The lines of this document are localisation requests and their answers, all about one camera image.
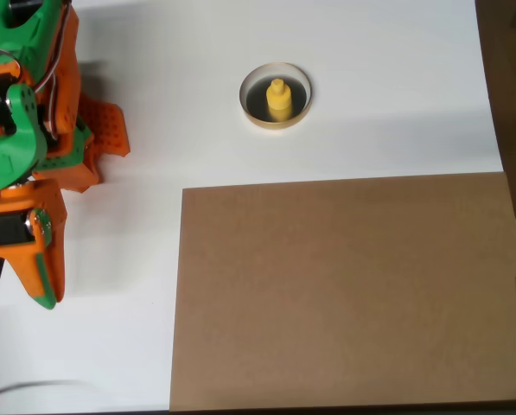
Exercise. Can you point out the small yellow plastic piece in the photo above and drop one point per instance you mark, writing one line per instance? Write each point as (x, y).
(279, 101)

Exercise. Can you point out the round white-rimmed dark bowl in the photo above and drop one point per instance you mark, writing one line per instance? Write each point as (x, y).
(301, 101)

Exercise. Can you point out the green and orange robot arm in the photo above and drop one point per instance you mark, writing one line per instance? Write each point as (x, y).
(7, 155)

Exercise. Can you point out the brown fibreboard panel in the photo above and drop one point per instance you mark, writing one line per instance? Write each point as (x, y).
(348, 281)

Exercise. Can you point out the white sheet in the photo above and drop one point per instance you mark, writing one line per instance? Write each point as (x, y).
(370, 129)

